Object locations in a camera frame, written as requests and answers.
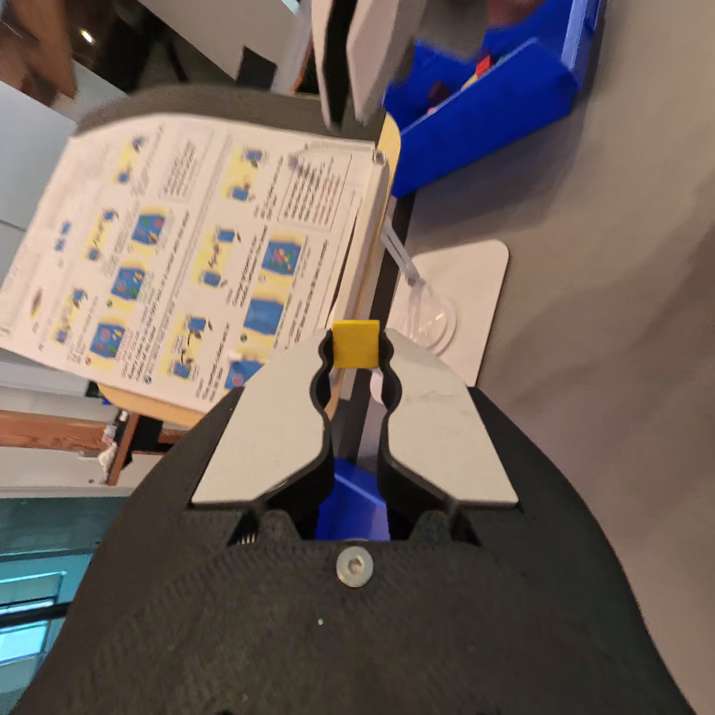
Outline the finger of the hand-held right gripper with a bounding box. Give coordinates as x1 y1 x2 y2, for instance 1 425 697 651
345 0 423 125
310 0 359 131

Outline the yellow cube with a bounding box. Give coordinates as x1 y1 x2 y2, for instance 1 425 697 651
331 320 381 370

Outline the brown wooden rail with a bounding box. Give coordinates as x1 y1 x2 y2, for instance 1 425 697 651
0 409 188 486

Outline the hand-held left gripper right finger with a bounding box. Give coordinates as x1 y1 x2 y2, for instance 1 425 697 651
377 328 520 540

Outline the printed instruction sheet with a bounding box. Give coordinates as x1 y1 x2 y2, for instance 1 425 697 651
0 113 376 407

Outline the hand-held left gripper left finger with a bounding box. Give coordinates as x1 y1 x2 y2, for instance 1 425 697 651
190 328 337 540

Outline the blue plastic bin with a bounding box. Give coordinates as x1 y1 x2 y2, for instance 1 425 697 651
383 0 603 198
314 458 390 543

